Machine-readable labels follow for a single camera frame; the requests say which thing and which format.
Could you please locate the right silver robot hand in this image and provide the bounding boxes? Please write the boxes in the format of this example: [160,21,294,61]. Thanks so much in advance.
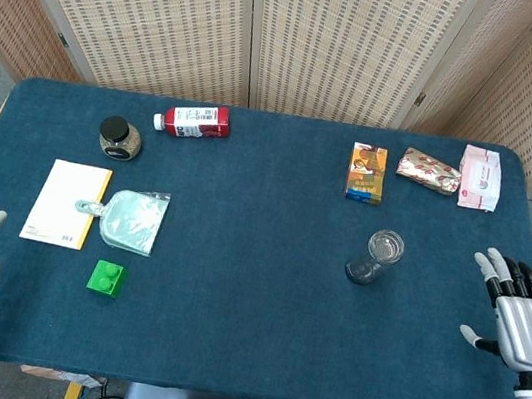
[453,243,532,377]

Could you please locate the clear glass jar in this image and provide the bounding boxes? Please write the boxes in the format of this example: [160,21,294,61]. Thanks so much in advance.
[343,223,408,291]

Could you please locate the white notebook with yellow spine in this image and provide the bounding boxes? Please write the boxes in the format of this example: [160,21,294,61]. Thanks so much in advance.
[18,154,115,254]

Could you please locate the cardboard box under table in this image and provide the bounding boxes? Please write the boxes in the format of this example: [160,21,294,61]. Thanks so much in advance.
[18,362,107,393]

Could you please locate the green toy brick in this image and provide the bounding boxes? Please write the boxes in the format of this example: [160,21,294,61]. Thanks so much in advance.
[84,257,130,300]

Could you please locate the pink wet wipes pack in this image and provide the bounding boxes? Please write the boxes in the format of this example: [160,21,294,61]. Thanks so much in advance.
[452,143,509,215]

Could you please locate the gold and red snack packet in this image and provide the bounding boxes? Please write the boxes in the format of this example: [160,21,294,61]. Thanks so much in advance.
[392,145,466,199]

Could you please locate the mint green bagged dustpan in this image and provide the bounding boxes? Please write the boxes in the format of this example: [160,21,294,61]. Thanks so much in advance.
[69,178,173,260]

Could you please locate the glass jar with black lid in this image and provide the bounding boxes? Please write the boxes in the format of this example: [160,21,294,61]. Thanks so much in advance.
[95,113,147,163]

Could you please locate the orange and blue carton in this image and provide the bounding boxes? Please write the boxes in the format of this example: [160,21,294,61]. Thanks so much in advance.
[344,141,391,208]

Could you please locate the blue table cloth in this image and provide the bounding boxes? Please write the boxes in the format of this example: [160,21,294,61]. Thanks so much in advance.
[0,65,532,399]

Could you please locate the red juice bottle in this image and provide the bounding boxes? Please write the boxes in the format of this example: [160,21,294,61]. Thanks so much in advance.
[150,95,235,146]

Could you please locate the woven folding screen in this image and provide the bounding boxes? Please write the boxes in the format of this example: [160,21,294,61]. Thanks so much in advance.
[0,0,532,198]

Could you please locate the black floor cables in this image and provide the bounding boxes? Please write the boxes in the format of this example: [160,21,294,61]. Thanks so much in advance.
[77,373,127,399]

